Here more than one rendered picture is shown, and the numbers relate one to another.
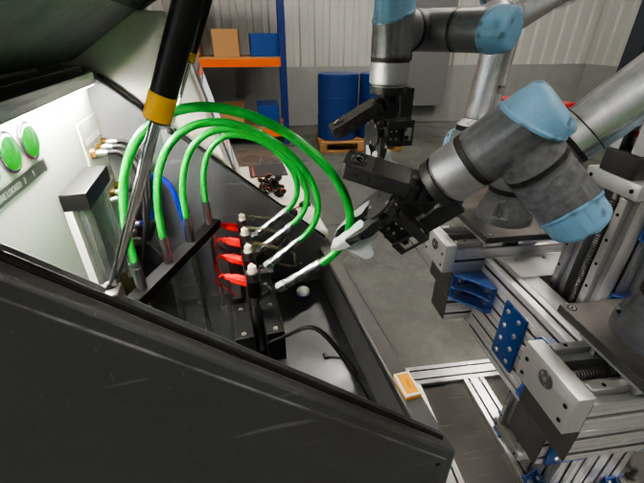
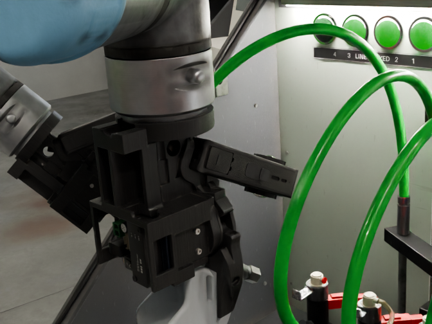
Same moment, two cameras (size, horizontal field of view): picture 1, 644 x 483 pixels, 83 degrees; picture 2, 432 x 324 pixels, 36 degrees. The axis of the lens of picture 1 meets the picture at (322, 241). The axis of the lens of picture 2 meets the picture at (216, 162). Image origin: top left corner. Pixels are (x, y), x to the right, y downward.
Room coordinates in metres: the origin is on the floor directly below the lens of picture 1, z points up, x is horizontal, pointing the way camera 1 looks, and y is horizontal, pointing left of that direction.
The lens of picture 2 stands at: (1.23, -0.31, 1.53)
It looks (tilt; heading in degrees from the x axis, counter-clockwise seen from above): 18 degrees down; 154
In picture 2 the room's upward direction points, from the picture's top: 4 degrees counter-clockwise
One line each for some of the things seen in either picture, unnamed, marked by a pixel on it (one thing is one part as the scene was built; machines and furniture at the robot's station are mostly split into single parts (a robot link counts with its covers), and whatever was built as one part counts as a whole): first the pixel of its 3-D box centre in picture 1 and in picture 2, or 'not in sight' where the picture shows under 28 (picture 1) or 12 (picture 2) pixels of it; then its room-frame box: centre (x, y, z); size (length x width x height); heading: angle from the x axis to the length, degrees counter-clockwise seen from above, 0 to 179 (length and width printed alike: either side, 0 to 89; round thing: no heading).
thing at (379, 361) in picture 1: (360, 335); not in sight; (0.66, -0.09, 0.87); 0.62 x 0.04 x 0.16; 15
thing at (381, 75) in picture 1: (387, 75); (164, 83); (0.79, -0.13, 1.44); 0.08 x 0.08 x 0.05
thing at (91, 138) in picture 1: (116, 191); not in sight; (0.76, 0.45, 1.21); 0.13 x 0.03 x 0.31; 15
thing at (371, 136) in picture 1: (388, 117); (164, 191); (0.79, -0.14, 1.35); 0.09 x 0.08 x 0.12; 105
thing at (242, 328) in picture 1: (254, 310); not in sight; (0.71, 0.17, 0.91); 0.34 x 0.10 x 0.15; 15
